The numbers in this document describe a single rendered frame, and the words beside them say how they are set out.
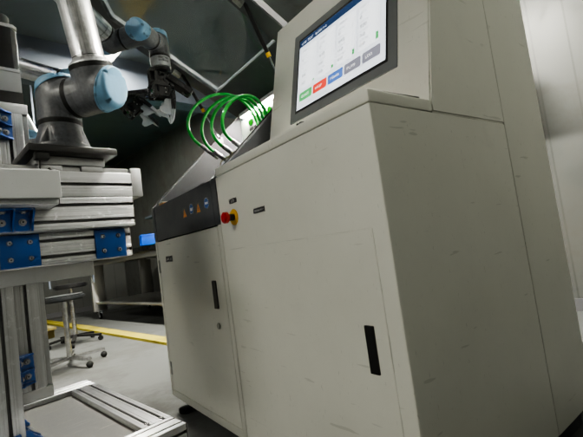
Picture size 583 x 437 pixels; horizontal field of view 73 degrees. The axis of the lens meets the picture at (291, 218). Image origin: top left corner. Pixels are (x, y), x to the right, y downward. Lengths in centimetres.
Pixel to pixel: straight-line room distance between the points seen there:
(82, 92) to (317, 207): 73
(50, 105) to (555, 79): 293
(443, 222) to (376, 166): 23
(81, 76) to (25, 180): 34
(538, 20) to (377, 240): 278
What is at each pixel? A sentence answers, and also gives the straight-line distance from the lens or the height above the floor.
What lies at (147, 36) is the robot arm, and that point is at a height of 150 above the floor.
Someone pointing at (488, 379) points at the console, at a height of 32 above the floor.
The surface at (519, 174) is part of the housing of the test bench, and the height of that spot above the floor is 80.
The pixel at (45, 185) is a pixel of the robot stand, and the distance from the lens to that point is 111.
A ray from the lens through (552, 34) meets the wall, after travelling 336.
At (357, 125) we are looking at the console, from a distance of 84.
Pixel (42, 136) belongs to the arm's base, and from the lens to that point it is 131.
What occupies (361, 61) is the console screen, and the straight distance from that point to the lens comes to 123.
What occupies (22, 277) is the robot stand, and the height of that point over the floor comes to 70.
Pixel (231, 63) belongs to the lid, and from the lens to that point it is 206.
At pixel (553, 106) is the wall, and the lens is 324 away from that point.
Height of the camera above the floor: 69
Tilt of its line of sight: 4 degrees up
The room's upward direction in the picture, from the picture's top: 8 degrees counter-clockwise
